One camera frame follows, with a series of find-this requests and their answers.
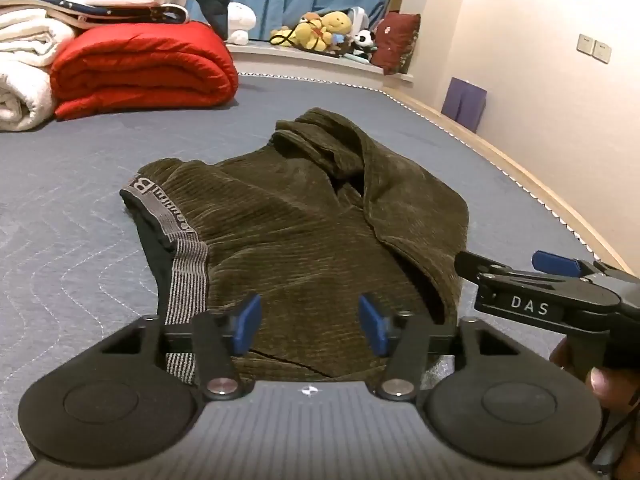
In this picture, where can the yellow plush toy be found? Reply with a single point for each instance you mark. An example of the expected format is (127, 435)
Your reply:
(332, 22)

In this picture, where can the white plush toy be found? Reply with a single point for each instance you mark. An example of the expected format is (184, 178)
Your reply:
(240, 17)

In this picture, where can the purple folded mat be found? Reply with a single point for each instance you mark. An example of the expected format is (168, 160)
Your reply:
(465, 105)

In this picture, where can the white window ledge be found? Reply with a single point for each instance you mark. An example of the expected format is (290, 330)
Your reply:
(300, 62)

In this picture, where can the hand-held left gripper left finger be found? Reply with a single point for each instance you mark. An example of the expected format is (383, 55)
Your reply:
(248, 324)

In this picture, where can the panda plush toy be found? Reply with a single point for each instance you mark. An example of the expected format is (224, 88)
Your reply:
(364, 39)

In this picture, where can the dark red pillow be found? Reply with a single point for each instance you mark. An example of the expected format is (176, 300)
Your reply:
(397, 40)

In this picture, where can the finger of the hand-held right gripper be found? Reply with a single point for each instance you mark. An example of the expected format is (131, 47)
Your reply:
(552, 261)
(475, 264)

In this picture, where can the beige wall switch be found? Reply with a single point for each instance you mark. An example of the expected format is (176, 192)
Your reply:
(585, 43)
(602, 51)

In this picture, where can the person's right hand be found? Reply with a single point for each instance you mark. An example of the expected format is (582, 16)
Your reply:
(612, 390)

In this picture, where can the white fleece blanket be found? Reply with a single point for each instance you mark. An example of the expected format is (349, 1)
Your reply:
(25, 90)

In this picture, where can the navy patterned blanket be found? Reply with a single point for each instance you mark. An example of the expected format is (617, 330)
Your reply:
(125, 12)

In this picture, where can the red folded quilt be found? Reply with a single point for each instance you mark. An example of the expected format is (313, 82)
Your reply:
(145, 70)

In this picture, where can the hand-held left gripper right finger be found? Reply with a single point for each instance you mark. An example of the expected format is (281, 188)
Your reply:
(372, 325)

